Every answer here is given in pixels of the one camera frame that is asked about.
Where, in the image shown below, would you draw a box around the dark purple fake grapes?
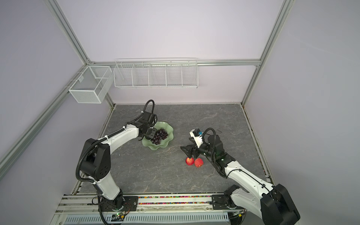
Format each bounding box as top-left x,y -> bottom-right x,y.
151,128 -> 168,145

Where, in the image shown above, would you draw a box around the green wavy fruit bowl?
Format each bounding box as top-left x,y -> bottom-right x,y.
142,121 -> 174,151

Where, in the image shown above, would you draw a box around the red fake apple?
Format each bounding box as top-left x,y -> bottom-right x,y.
194,158 -> 204,168
185,157 -> 195,166

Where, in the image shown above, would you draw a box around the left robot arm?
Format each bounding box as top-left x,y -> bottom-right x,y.
75,99 -> 158,211

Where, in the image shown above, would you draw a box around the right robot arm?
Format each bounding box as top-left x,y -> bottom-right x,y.
181,127 -> 301,225

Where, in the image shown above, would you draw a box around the small white mesh basket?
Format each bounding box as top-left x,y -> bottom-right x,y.
69,66 -> 114,104

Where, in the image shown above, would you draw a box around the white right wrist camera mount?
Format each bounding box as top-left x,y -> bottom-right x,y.
189,128 -> 203,148

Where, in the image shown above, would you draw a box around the long white wire basket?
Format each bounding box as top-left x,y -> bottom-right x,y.
113,58 -> 199,88

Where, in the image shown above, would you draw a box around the aluminium frame post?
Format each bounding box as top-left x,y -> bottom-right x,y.
241,0 -> 295,106

